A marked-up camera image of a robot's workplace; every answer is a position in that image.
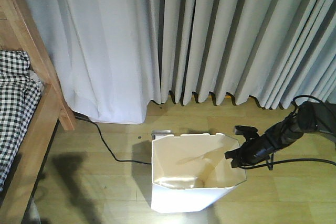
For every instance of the light grey pleated curtain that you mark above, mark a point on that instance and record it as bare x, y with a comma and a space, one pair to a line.
271, 50

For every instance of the grey round rug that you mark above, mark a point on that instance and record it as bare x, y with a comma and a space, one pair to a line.
31, 215

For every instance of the white floor power outlet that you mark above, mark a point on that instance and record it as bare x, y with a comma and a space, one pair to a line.
157, 134

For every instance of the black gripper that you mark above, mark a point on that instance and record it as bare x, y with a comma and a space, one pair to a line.
253, 151

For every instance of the white sheer curtain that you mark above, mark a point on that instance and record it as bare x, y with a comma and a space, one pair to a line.
105, 53

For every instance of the black white checkered bedding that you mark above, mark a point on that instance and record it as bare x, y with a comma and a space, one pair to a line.
20, 95

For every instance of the white plastic trash bin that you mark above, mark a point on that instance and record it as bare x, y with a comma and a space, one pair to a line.
190, 171

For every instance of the wooden bed frame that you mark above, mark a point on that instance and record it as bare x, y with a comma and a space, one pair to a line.
19, 33

